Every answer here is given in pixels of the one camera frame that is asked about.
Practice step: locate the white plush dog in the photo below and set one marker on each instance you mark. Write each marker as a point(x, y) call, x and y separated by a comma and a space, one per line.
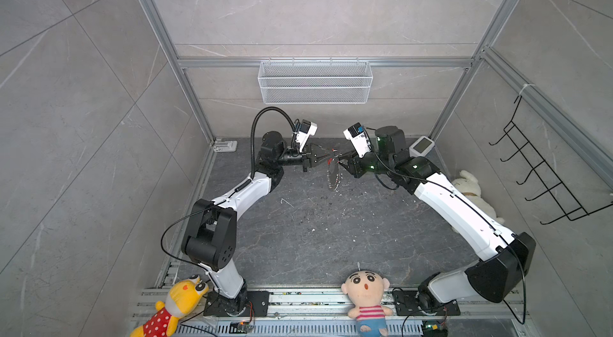
point(469, 186)

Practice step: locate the black-haired plush doll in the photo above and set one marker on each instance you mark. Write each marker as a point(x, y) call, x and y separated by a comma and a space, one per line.
point(366, 290)

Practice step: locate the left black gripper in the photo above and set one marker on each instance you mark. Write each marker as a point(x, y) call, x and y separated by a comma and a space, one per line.
point(309, 161)

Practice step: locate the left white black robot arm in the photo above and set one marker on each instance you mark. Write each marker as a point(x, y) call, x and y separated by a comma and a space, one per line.
point(211, 233)

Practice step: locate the yellow red plush toy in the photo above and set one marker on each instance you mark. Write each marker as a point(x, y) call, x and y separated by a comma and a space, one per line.
point(181, 300)

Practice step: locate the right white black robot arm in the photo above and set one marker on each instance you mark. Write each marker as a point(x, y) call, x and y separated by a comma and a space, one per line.
point(504, 257)

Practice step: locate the red-handled metal key ring holder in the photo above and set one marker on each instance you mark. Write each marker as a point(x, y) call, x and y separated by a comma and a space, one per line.
point(333, 173)

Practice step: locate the black wire hook rack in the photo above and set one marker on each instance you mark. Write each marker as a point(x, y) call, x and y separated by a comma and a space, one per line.
point(552, 186)

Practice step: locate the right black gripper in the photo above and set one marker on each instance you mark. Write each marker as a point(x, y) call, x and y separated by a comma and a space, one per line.
point(354, 168)

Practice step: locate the white digital clock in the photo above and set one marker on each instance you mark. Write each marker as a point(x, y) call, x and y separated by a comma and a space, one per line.
point(421, 147)

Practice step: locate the white wire mesh basket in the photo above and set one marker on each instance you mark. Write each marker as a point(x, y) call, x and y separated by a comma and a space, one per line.
point(315, 82)

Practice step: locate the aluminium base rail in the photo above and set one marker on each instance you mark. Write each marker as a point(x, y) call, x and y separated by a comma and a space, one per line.
point(324, 312)

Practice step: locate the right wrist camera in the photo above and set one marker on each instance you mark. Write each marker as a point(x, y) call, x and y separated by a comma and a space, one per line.
point(359, 138)

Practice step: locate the white wall bracket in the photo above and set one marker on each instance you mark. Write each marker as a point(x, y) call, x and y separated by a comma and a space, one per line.
point(225, 146)

